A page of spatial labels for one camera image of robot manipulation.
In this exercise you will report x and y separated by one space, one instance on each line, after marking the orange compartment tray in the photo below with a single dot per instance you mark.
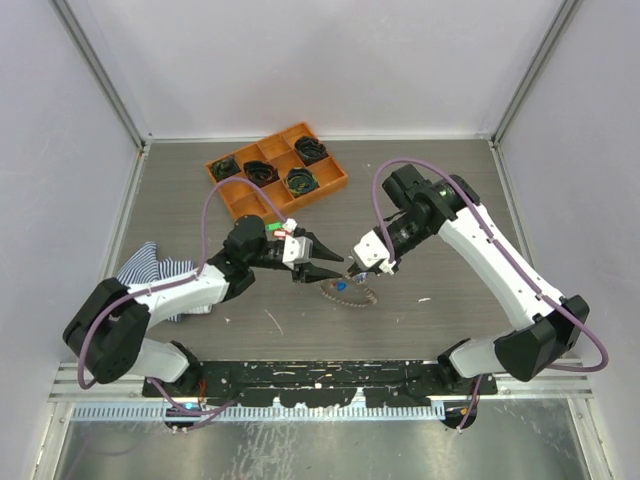
241 197

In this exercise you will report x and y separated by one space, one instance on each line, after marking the blue yellow rolled tie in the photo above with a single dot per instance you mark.
300 181

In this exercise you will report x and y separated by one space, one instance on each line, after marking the dark rolled tie far left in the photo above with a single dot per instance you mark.
224 168

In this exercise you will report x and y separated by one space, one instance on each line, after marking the black mounting base plate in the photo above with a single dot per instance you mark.
314 384

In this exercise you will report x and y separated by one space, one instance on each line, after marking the slotted cable duct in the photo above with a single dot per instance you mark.
356 411

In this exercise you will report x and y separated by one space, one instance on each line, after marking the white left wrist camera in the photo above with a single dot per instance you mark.
296 251

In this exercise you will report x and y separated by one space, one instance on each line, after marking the key with red tag left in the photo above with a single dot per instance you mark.
281 233

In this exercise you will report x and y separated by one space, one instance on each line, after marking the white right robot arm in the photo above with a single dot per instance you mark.
545 323

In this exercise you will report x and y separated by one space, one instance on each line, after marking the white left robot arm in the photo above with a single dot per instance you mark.
108 334

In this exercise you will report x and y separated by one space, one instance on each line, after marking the blue striped cloth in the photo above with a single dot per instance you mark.
144 267

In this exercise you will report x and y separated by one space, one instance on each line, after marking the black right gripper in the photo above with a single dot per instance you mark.
356 270

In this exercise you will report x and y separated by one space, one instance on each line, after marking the aluminium corner post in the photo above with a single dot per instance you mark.
560 22

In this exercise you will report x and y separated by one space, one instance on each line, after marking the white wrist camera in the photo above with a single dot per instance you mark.
371 253
296 251

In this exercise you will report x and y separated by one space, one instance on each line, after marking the left aluminium frame post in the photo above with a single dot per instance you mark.
84 33

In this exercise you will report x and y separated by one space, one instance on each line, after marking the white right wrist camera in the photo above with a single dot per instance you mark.
371 253

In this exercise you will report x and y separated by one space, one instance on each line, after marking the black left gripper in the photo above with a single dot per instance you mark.
308 273

